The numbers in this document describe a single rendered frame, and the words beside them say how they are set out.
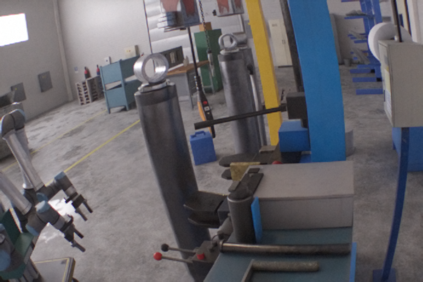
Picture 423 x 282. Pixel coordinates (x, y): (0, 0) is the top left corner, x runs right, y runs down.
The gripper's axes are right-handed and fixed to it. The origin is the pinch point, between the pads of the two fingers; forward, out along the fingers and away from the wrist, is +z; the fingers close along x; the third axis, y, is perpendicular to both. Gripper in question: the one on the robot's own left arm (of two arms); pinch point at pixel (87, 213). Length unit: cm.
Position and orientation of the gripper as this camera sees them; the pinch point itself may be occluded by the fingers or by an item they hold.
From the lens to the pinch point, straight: 219.1
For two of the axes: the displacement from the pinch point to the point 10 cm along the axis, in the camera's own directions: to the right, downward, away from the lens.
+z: 5.6, 8.0, 2.0
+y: 8.3, -5.6, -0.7
